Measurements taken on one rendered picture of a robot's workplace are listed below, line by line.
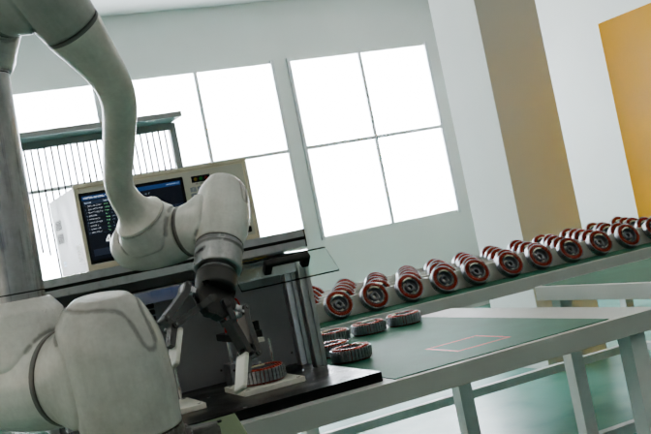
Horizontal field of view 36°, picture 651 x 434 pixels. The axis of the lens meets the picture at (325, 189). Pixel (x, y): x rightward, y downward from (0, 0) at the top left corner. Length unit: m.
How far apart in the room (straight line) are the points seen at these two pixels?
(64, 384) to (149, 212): 0.47
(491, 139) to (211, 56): 3.83
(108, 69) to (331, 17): 8.24
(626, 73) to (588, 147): 3.27
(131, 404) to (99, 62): 0.56
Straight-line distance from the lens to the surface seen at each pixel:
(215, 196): 1.87
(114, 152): 1.80
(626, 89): 5.97
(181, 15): 9.34
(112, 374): 1.51
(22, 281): 1.67
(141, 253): 1.93
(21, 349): 1.63
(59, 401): 1.57
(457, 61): 6.39
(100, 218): 2.41
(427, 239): 9.96
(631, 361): 2.66
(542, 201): 6.20
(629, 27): 5.91
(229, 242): 1.82
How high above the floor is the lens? 1.12
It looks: 2 degrees up
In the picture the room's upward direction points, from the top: 11 degrees counter-clockwise
